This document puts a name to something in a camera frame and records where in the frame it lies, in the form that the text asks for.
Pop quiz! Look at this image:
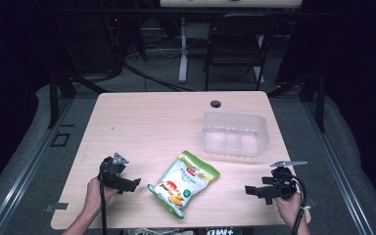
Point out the person's right hand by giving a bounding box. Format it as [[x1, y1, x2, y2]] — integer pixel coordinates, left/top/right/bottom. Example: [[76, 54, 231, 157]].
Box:
[[273, 191, 304, 227]]

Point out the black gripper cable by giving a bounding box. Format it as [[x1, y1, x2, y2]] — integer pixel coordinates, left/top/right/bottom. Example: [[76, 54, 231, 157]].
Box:
[[285, 172, 308, 235], [98, 161, 110, 235]]

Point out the grey tape strip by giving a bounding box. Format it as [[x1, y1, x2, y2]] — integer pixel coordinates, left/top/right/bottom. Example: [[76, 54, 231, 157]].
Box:
[[44, 202, 70, 213]]

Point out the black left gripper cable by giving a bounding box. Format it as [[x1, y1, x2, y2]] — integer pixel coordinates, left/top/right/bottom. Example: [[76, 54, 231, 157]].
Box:
[[98, 161, 110, 235]]

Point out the green and white snack bag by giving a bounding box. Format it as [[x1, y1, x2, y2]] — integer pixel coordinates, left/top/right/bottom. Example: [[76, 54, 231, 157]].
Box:
[[147, 150, 221, 220]]

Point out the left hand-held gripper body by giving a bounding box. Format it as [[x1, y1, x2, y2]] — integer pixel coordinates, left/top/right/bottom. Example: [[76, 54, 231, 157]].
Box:
[[98, 152, 132, 191]]

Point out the clear plastic container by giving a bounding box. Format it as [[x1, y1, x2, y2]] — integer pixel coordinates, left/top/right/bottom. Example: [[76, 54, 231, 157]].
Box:
[[201, 111, 270, 159]]

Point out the person's left hand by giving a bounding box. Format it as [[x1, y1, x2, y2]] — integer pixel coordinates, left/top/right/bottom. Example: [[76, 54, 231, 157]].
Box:
[[82, 175, 118, 213]]

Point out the black tape square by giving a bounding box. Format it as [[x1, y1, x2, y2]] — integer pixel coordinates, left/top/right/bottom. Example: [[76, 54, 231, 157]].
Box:
[[49, 131, 71, 148]]

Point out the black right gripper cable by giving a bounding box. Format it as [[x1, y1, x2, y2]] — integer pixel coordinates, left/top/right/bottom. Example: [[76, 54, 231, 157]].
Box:
[[285, 172, 308, 235]]

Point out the black metal stand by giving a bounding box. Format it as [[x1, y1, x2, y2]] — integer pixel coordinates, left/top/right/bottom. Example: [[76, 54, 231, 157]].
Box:
[[266, 67, 328, 133], [46, 63, 110, 130]]

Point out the white table leg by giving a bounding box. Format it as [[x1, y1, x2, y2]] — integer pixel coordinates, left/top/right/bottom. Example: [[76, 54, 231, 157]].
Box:
[[177, 16, 190, 84]]

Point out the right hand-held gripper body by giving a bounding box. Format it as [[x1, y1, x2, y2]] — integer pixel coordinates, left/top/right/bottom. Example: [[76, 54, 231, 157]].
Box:
[[261, 160, 308, 201]]

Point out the black folding chair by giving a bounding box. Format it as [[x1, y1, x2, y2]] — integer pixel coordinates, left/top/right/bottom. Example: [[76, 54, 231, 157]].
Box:
[[203, 14, 278, 92]]

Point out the black floor cable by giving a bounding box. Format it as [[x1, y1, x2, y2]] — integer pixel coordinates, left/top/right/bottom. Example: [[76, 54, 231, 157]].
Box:
[[122, 62, 195, 93]]

